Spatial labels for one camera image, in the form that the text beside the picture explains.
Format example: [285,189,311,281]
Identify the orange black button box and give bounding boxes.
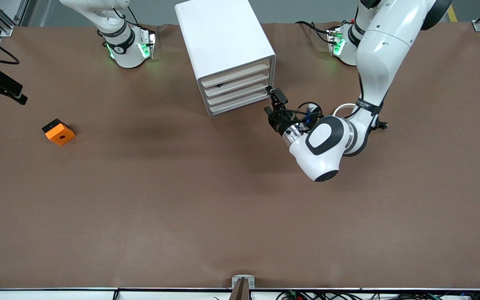
[42,118,76,146]

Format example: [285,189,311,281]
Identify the white curved plastic piece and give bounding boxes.
[332,103,359,119]

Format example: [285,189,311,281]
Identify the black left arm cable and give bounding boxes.
[284,101,324,125]

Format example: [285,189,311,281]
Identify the black base cable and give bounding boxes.
[296,20,336,44]

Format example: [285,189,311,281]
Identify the grey metal mount bracket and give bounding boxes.
[230,275,256,300]

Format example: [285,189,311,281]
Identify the bundle of cables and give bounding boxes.
[277,290,480,300]

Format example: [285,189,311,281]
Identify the white table edge rail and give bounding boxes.
[0,287,480,300]

